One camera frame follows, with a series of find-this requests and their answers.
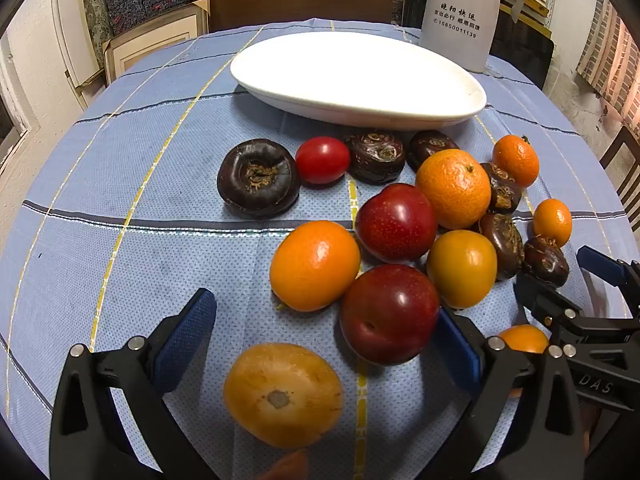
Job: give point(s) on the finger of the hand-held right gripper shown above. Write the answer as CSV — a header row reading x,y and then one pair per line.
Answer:
x,y
600,262
537,295

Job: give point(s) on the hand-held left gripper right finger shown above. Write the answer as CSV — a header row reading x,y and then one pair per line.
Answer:
x,y
456,355

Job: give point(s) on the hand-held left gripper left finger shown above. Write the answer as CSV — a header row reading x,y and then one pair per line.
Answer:
x,y
186,342

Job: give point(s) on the smooth orange fruit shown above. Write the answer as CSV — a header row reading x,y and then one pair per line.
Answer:
x,y
462,267
524,339
315,265

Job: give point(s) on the small orange kumquat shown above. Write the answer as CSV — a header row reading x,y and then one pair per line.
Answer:
x,y
516,160
552,221

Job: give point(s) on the red plum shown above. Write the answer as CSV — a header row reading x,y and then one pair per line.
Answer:
x,y
387,312
395,222

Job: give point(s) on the pale yellow fruit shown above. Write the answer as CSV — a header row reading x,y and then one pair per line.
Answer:
x,y
282,402

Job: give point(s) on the large orange tangerine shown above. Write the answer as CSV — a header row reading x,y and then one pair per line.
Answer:
x,y
452,189

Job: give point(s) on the large dark water chestnut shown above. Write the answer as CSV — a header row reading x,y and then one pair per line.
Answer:
x,y
257,177

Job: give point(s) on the red cherry tomato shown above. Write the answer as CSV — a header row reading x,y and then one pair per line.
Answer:
x,y
322,160

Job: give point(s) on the white oval plate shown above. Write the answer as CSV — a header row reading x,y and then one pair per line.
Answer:
x,y
350,77

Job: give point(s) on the blue checked tablecloth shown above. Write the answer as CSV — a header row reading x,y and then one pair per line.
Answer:
x,y
125,260

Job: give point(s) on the dark slatted wooden chair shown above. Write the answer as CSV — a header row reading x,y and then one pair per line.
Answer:
x,y
622,160

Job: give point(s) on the patterned curtain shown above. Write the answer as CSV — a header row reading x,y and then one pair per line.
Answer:
x,y
612,60

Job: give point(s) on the black chair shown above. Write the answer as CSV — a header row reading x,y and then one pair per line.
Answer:
x,y
522,47

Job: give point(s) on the white thermos jug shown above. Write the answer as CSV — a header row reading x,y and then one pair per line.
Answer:
x,y
460,10

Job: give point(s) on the light wooden cabinet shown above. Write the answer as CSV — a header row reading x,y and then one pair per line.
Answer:
x,y
155,40

